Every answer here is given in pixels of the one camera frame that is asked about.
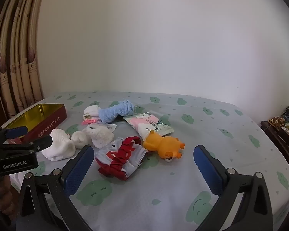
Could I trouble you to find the green cloud print bed sheet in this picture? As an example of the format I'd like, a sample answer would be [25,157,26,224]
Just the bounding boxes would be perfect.
[0,91,289,231]

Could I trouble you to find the pink and white packet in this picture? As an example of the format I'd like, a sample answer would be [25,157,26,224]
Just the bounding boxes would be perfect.
[123,112,174,138]

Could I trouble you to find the orange soft toy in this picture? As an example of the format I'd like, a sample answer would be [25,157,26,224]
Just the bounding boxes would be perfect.
[142,130,186,162]

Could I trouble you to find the beige patterned curtain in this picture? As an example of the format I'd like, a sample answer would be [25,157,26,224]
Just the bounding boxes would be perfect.
[0,0,47,119]

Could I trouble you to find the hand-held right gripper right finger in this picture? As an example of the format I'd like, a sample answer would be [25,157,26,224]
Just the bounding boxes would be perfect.
[194,145,274,231]

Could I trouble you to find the red and grey ruffled garment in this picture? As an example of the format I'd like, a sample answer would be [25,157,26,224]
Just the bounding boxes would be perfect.
[95,136,148,181]

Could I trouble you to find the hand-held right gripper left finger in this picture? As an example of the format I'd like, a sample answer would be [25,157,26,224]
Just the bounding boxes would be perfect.
[16,145,94,231]

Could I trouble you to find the red tin box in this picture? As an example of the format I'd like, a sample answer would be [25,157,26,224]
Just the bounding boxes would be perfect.
[0,103,67,145]

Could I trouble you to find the small white printed sock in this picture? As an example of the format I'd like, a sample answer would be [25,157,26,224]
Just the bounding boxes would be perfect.
[83,105,102,121]

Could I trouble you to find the blue fluffy sock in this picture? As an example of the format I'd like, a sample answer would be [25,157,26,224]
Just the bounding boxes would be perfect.
[98,100,137,126]

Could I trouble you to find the brown star patterned pouch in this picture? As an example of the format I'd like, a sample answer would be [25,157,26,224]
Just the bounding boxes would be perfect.
[267,117,286,127]

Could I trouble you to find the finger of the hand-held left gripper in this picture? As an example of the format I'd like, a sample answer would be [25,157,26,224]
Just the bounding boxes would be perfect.
[21,135,53,152]
[0,126,29,143]

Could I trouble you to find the dark wooden cabinet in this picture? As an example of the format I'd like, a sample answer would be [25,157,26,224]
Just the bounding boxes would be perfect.
[260,120,289,170]

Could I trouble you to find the white fluffy plush toy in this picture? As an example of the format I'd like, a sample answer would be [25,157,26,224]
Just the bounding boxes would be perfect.
[85,124,114,149]

